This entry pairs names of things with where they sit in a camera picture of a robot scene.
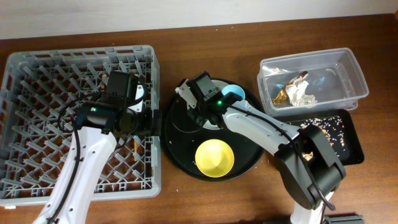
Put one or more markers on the black rectangular tray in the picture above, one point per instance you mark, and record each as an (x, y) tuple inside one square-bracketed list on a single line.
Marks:
[(355, 154)]

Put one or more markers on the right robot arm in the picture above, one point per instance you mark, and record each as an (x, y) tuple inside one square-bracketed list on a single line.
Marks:
[(310, 169)]

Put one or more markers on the clear plastic bin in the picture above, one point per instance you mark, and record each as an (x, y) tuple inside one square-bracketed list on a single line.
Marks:
[(334, 78)]

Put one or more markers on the white napkin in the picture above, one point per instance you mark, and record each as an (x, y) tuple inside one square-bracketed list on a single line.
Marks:
[(297, 95)]

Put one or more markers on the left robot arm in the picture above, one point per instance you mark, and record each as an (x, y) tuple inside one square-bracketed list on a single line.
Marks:
[(96, 130)]

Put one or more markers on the food scraps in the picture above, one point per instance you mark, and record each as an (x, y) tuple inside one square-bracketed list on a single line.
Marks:
[(333, 129)]

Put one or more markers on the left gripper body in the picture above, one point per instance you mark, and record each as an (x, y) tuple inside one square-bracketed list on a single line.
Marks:
[(156, 122)]

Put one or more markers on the blue plastic cup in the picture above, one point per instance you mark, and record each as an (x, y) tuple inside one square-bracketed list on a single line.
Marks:
[(236, 89)]

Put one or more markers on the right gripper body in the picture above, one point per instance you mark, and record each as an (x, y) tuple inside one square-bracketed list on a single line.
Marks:
[(197, 115)]

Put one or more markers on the yellow bowl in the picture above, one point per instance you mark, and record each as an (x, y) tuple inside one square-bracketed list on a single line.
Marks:
[(214, 158)]

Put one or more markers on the grey plastic dishwasher rack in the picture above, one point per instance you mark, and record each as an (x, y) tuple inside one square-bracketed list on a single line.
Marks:
[(35, 87)]

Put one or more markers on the gold foil wrapper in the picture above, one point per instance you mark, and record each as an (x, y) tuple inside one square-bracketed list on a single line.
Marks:
[(282, 94)]

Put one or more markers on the round black tray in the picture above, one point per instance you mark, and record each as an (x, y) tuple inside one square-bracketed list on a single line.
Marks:
[(180, 138)]

